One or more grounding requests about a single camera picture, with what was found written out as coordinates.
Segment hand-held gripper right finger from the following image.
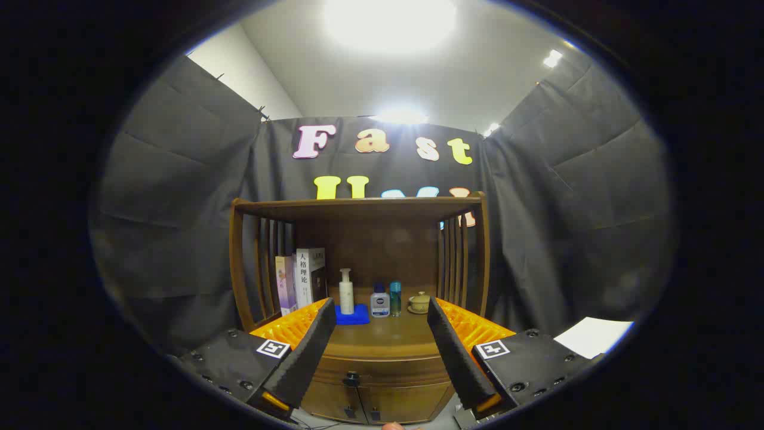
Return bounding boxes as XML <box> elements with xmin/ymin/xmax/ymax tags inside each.
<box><xmin>426</xmin><ymin>297</ymin><xmax>605</xmax><ymax>422</ymax></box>

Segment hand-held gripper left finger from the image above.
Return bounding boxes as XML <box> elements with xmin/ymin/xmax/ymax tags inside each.
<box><xmin>176</xmin><ymin>297</ymin><xmax>338</xmax><ymax>422</ymax></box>

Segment wooden drawer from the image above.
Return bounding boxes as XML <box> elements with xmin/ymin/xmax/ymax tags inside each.
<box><xmin>310</xmin><ymin>352</ymin><xmax>454</xmax><ymax>392</ymax></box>

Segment wooden cabinet door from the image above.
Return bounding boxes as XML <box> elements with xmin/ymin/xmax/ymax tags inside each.
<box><xmin>358</xmin><ymin>382</ymin><xmax>454</xmax><ymax>425</ymax></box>
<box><xmin>301</xmin><ymin>379</ymin><xmax>362</xmax><ymax>425</ymax></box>

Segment wooden countertop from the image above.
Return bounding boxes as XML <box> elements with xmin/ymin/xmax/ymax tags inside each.
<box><xmin>281</xmin><ymin>296</ymin><xmax>466</xmax><ymax>362</ymax></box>

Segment wooden cabinet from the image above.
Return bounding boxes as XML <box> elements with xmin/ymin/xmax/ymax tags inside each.
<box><xmin>230</xmin><ymin>192</ymin><xmax>491</xmax><ymax>426</ymax></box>

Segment blue folded cloth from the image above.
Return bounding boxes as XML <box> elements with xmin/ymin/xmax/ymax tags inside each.
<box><xmin>334</xmin><ymin>304</ymin><xmax>371</xmax><ymax>326</ymax></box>

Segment purple book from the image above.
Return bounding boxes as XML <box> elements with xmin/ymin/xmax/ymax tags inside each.
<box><xmin>275</xmin><ymin>255</ymin><xmax>298</xmax><ymax>317</ymax></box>

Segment white book with portrait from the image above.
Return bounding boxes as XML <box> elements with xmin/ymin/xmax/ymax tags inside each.
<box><xmin>295</xmin><ymin>247</ymin><xmax>327</xmax><ymax>309</ymax></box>

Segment white bottle blue pump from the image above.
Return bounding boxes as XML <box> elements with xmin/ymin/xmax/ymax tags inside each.
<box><xmin>371</xmin><ymin>283</ymin><xmax>390</xmax><ymax>318</ymax></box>

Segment white flat panel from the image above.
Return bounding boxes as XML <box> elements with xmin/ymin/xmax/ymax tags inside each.
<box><xmin>553</xmin><ymin>317</ymin><xmax>634</xmax><ymax>360</ymax></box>

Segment black backdrop cloth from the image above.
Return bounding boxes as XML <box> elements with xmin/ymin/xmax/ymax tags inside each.
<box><xmin>90</xmin><ymin>54</ymin><xmax>678</xmax><ymax>359</ymax></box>

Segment ceiling strip light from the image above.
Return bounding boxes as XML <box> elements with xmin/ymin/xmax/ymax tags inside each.
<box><xmin>369</xmin><ymin>107</ymin><xmax>429</xmax><ymax>125</ymax></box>

